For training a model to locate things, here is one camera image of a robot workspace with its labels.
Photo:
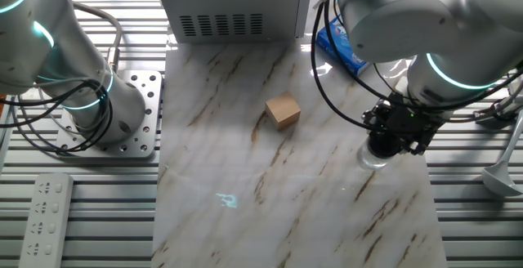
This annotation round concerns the blue tissue pack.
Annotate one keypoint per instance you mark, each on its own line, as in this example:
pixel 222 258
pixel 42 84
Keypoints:
pixel 347 51

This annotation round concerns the white power strip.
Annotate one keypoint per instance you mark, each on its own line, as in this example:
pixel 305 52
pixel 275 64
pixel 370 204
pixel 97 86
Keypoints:
pixel 45 219

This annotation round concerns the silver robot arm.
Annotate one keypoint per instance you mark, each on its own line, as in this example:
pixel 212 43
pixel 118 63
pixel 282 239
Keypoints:
pixel 408 23

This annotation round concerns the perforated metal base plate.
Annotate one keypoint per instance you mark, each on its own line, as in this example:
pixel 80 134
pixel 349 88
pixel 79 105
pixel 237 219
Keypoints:
pixel 149 108

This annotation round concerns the wooden block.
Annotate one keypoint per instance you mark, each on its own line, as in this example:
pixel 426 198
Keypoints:
pixel 282 110

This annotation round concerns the metal clamp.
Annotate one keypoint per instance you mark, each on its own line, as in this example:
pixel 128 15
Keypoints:
pixel 486 114

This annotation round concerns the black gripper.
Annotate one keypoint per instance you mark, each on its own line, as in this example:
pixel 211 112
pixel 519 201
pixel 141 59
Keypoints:
pixel 402 123

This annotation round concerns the clear glass jar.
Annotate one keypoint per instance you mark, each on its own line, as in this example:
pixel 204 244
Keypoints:
pixel 369 162

